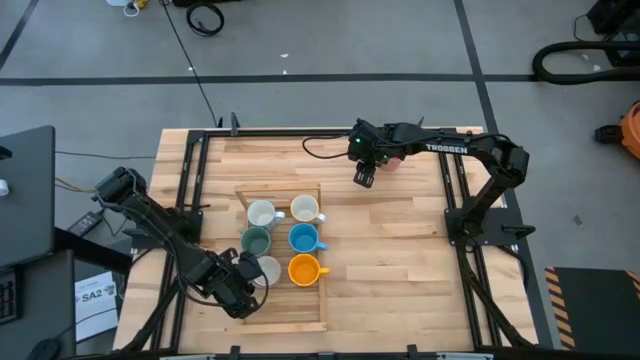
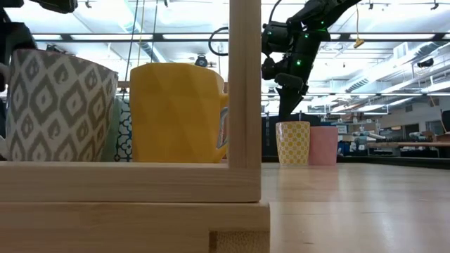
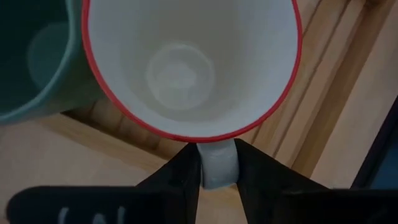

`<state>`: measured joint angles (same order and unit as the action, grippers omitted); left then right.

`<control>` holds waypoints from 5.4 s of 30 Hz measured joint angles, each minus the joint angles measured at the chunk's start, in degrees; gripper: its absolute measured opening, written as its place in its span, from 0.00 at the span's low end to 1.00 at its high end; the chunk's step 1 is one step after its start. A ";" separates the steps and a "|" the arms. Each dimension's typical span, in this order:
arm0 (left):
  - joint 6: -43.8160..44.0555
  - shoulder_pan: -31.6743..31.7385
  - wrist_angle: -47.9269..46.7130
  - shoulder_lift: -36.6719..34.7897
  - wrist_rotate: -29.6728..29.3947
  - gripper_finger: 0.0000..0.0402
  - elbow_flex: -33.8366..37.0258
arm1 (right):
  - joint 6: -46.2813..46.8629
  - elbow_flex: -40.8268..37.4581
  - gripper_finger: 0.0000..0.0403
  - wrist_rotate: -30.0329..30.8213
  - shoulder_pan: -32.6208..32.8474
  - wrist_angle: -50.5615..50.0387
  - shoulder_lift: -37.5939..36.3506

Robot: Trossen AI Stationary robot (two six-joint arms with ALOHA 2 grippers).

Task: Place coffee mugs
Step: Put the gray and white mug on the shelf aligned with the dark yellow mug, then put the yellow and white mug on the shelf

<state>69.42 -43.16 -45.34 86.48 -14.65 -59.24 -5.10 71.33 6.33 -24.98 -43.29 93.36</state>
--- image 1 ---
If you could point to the plain green mug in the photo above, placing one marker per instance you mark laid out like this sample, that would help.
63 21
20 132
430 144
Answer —
256 242

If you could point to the pink faceted mug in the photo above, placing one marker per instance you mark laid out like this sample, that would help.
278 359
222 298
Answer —
391 165

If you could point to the wooden slatted tray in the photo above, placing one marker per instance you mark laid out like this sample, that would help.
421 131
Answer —
295 310

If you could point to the white mug yellow rim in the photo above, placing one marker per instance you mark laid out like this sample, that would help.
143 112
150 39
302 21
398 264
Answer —
304 208

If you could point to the white mug blue floral pattern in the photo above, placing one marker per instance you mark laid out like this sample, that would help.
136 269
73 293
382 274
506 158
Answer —
260 214

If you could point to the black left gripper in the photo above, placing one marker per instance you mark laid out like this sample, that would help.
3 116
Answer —
225 282

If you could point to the black equipment case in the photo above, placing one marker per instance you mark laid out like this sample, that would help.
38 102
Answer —
612 15

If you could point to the dark grey desk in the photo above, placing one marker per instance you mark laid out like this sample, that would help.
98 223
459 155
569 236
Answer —
45 305

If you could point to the orange vacuum cleaner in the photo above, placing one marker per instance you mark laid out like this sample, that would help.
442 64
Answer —
634 131

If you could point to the yellow-orange faceted mug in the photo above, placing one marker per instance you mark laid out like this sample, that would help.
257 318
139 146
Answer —
303 270

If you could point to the black power adapter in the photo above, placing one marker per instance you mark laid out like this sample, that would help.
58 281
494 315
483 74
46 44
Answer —
85 224

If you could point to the black metal bar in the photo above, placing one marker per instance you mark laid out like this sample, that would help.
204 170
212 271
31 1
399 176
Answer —
92 250

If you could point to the black table clamp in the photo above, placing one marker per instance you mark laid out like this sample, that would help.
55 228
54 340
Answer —
235 352
419 122
517 230
234 125
411 351

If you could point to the white printed paper sheet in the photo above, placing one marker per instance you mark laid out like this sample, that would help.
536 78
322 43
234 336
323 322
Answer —
95 312

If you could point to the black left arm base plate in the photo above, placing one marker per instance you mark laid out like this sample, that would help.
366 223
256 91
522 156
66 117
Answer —
139 244

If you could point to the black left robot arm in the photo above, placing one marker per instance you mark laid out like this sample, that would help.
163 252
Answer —
150 215

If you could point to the black keyboard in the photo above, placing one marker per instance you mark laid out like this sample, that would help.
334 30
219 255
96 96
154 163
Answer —
9 300

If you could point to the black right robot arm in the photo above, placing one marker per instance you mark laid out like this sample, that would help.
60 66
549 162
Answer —
450 147

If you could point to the plain blue mug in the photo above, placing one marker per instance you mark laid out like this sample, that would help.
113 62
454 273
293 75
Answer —
303 238

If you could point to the black hazard-striped mat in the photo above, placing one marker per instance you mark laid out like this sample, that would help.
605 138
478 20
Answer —
595 310

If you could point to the white mug grey diamond pattern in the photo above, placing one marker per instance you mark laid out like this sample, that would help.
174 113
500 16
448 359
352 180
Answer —
271 271

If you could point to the black computer mouse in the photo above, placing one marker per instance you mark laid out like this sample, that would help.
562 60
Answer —
45 350

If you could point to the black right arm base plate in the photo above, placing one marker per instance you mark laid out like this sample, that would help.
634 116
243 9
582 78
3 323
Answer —
500 220

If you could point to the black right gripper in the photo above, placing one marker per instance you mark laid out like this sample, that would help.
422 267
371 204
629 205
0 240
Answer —
372 145

